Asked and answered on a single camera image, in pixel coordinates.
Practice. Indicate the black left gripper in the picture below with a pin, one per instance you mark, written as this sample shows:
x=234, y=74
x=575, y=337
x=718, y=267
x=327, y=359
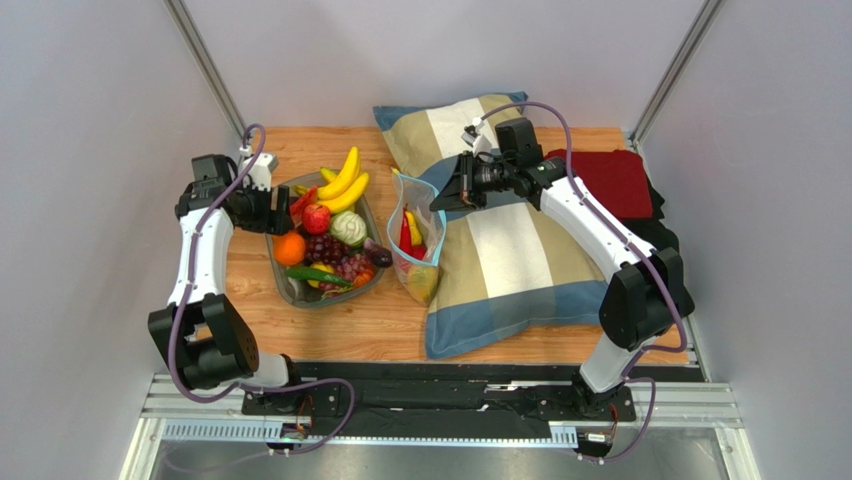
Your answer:
x=280, y=219

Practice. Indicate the yellow banana bunch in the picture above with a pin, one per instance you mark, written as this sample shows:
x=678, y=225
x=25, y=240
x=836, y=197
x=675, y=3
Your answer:
x=342, y=190

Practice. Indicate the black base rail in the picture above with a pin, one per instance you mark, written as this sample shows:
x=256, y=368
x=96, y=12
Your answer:
x=442, y=401

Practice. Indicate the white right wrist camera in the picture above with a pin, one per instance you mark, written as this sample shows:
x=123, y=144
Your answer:
x=473, y=136

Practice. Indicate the red watermelon slice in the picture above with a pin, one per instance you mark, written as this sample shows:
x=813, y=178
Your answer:
x=309, y=196

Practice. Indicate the grey fruit bowl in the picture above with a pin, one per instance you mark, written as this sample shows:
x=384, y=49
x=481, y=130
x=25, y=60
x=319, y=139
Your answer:
x=300, y=295

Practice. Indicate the yellow orange mango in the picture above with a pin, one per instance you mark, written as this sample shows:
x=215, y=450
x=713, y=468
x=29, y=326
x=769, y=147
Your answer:
x=421, y=282

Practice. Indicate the small yellow lemon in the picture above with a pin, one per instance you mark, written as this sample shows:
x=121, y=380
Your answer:
x=321, y=269

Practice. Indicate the clear zip top bag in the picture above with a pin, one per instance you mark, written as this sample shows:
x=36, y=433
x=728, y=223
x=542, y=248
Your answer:
x=415, y=195

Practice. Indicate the checkered blue beige pillow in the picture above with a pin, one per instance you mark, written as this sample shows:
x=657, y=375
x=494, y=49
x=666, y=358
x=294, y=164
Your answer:
x=502, y=269

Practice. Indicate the green chili pepper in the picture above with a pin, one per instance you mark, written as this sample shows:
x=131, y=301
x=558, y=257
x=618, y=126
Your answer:
x=303, y=273

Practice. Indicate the red apple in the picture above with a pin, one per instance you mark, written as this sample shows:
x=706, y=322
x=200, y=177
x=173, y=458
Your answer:
x=418, y=252

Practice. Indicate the red folded cloth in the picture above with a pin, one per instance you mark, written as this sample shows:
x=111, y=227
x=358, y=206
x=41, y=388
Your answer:
x=619, y=181

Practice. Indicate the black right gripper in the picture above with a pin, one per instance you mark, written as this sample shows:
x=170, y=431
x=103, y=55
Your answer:
x=467, y=180

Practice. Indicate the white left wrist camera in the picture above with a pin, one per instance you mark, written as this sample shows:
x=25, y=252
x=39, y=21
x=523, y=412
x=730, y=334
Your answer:
x=259, y=176

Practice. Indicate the black cap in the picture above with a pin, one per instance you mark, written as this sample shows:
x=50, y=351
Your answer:
x=652, y=229

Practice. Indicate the orange fruit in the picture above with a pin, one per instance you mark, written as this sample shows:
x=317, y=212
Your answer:
x=289, y=249

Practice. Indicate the green white cabbage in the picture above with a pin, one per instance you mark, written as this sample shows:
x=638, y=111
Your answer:
x=349, y=228

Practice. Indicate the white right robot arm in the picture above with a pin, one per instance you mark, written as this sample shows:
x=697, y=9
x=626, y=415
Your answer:
x=645, y=290

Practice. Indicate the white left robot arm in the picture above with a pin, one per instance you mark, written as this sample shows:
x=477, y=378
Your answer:
x=201, y=336

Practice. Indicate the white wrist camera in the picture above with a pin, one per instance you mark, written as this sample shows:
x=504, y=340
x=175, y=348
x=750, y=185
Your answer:
x=259, y=176
x=473, y=136

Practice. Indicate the yellow pear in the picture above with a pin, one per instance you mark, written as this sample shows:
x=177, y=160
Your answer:
x=414, y=229

